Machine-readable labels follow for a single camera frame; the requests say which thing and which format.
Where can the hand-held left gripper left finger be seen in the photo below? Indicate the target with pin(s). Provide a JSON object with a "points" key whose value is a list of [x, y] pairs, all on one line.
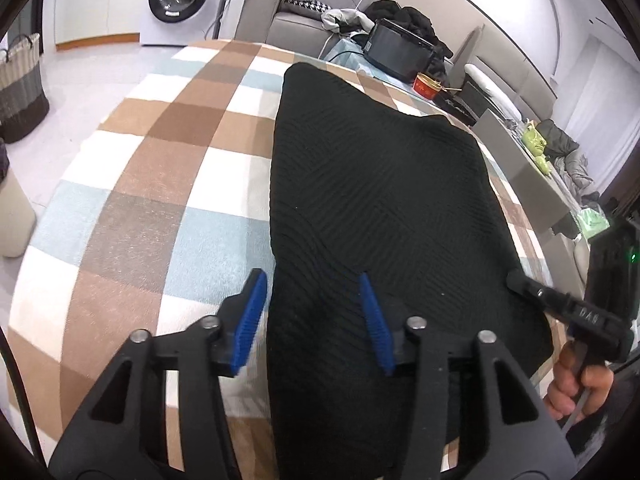
{"points": [[250, 320]]}

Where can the woven basket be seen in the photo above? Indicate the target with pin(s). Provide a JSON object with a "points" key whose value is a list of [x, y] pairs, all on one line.
{"points": [[22, 90]]}

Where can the black tray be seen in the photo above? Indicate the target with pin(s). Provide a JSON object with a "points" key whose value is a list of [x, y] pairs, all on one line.
{"points": [[460, 110]]}

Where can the person's right hand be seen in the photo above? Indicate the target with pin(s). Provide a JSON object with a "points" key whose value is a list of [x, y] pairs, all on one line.
{"points": [[565, 375]]}

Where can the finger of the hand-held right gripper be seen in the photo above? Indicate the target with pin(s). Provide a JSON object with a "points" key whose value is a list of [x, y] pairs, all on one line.
{"points": [[590, 315]]}

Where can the glass side table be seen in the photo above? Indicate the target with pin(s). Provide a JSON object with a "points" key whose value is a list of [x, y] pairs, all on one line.
{"points": [[350, 57]]}

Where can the green tissue pack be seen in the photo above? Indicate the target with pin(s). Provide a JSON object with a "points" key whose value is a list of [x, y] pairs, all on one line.
{"points": [[592, 222]]}

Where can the green toy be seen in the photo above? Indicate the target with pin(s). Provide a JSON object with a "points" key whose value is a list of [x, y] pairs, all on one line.
{"points": [[534, 140]]}

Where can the grey clothes pile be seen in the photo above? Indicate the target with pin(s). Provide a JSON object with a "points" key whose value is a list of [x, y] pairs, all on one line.
{"points": [[570, 155]]}

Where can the black cooking appliance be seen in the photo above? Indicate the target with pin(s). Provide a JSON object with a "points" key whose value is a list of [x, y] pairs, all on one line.
{"points": [[395, 50]]}

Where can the black knit sweater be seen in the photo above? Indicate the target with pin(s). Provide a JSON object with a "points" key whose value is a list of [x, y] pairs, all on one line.
{"points": [[375, 200]]}

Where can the grey sofa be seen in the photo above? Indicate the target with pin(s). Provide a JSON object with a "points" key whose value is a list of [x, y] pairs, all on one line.
{"points": [[295, 27]]}

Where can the grey box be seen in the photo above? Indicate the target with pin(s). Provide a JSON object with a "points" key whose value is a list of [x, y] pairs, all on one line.
{"points": [[562, 260], [530, 185]]}

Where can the houndstooth cloth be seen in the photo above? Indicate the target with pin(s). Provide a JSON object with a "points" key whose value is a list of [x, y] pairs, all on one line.
{"points": [[307, 5]]}

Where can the red bowl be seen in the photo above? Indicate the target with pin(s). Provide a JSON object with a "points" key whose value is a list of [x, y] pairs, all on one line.
{"points": [[429, 90]]}

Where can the black jacket pile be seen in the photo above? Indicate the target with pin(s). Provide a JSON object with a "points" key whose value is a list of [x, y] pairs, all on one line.
{"points": [[410, 15]]}

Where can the checkered blanket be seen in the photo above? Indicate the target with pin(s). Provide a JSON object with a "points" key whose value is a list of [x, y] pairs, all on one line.
{"points": [[150, 210]]}

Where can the white pillow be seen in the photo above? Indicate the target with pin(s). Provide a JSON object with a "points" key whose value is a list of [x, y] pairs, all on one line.
{"points": [[492, 87]]}

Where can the light curtain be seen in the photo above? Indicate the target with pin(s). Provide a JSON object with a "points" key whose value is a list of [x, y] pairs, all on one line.
{"points": [[600, 110]]}

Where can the white kitchen counter cabinet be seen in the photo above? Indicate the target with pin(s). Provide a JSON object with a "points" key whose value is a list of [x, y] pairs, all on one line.
{"points": [[95, 0]]}

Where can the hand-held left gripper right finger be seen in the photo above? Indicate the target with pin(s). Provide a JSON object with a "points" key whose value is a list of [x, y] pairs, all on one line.
{"points": [[375, 325]]}

